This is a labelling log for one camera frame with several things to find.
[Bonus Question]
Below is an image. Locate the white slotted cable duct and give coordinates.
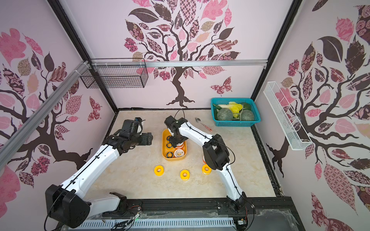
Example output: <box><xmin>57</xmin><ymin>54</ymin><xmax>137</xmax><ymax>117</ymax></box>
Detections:
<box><xmin>71</xmin><ymin>218</ymin><xmax>235</xmax><ymax>231</ymax></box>

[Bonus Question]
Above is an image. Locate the aluminium rail back wall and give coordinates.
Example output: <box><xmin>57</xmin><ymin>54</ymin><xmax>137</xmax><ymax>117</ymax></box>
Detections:
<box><xmin>91</xmin><ymin>60</ymin><xmax>268</xmax><ymax>68</ymax></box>

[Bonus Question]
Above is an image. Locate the green melon left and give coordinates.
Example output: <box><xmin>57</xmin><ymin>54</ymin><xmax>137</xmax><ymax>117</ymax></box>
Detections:
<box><xmin>217</xmin><ymin>108</ymin><xmax>233</xmax><ymax>121</ymax></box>

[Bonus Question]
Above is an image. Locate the white wire wall shelf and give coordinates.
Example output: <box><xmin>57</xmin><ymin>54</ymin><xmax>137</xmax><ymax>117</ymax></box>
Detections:
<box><xmin>263</xmin><ymin>81</ymin><xmax>313</xmax><ymax>151</ymax></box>

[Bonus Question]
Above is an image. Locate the black base frame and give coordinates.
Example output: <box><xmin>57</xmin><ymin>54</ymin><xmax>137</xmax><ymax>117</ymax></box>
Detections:
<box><xmin>54</xmin><ymin>197</ymin><xmax>305</xmax><ymax>231</ymax></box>

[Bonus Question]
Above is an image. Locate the yellow plastic storage box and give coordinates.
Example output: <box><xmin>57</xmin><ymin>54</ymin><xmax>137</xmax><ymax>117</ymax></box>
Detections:
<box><xmin>162</xmin><ymin>129</ymin><xmax>188</xmax><ymax>161</ymax></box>

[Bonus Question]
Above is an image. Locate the teal plastic basket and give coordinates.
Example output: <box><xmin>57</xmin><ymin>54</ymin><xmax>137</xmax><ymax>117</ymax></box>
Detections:
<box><xmin>211</xmin><ymin>98</ymin><xmax>261</xmax><ymax>127</ymax></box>

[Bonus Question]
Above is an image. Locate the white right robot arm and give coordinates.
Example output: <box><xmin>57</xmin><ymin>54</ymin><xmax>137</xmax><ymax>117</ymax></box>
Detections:
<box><xmin>164</xmin><ymin>116</ymin><xmax>255</xmax><ymax>213</ymax></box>

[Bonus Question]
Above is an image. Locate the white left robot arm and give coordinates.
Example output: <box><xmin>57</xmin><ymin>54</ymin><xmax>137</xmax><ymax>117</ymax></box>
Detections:
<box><xmin>45</xmin><ymin>117</ymin><xmax>153</xmax><ymax>228</ymax></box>

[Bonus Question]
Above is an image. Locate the spoon with pink handle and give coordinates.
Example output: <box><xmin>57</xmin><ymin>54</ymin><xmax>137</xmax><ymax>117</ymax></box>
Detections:
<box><xmin>195</xmin><ymin>117</ymin><xmax>213</xmax><ymax>132</ymax></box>

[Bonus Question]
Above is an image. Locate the green melon right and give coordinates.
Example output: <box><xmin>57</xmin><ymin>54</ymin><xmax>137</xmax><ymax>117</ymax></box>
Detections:
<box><xmin>240</xmin><ymin>110</ymin><xmax>255</xmax><ymax>121</ymax></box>

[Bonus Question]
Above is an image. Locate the green melon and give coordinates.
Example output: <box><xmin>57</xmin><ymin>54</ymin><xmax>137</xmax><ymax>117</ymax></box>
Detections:
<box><xmin>240</xmin><ymin>110</ymin><xmax>255</xmax><ymax>121</ymax></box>
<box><xmin>217</xmin><ymin>108</ymin><xmax>233</xmax><ymax>121</ymax></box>

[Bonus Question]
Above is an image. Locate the aluminium rail wall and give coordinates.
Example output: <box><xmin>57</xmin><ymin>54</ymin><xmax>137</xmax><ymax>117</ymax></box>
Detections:
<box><xmin>1</xmin><ymin>61</ymin><xmax>89</xmax><ymax>168</ymax></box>
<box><xmin>91</xmin><ymin>60</ymin><xmax>268</xmax><ymax>68</ymax></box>

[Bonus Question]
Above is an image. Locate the black wire wall basket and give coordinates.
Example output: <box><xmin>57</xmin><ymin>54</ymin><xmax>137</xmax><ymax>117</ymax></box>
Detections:
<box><xmin>81</xmin><ymin>58</ymin><xmax>149</xmax><ymax>89</ymax></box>

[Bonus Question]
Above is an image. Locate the aluminium rail left wall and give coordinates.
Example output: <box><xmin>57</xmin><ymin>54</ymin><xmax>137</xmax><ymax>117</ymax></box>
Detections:
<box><xmin>1</xmin><ymin>61</ymin><xmax>89</xmax><ymax>168</ymax></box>

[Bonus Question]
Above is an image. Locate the orange tape roll mid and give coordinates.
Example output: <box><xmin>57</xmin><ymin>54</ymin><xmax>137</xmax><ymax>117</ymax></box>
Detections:
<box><xmin>176</xmin><ymin>142</ymin><xmax>185</xmax><ymax>148</ymax></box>
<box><xmin>174</xmin><ymin>149</ymin><xmax>185</xmax><ymax>158</ymax></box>

